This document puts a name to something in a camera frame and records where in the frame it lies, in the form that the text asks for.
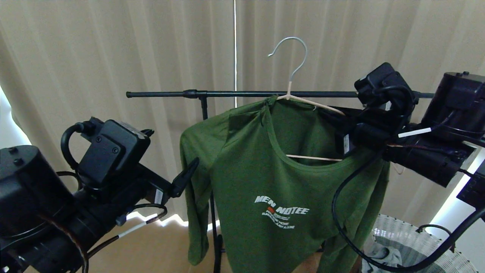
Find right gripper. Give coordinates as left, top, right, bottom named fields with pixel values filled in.
left=335, top=113, right=475, bottom=187

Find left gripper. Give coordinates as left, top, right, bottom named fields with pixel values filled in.
left=23, top=129, right=200, bottom=272

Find green printed shirt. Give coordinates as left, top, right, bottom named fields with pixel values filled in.
left=180, top=96, right=391, bottom=273

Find pink clothes hanger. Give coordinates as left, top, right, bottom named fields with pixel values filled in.
left=268, top=36, right=346, bottom=163

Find white laundry basket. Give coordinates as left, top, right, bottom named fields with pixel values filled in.
left=360, top=214, right=478, bottom=273

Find black clothes rack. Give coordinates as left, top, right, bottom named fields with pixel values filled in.
left=126, top=89, right=435, bottom=273

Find pale grey garment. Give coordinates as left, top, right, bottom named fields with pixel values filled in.
left=362, top=243, right=403, bottom=273

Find beige curtain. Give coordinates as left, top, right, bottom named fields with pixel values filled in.
left=0, top=0, right=485, bottom=228

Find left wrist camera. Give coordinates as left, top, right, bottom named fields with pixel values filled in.
left=77, top=119, right=152, bottom=188

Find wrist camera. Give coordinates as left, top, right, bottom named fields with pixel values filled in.
left=354, top=62, right=419, bottom=115
left=77, top=119, right=152, bottom=188

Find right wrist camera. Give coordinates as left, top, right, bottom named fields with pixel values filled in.
left=354, top=62, right=419, bottom=115

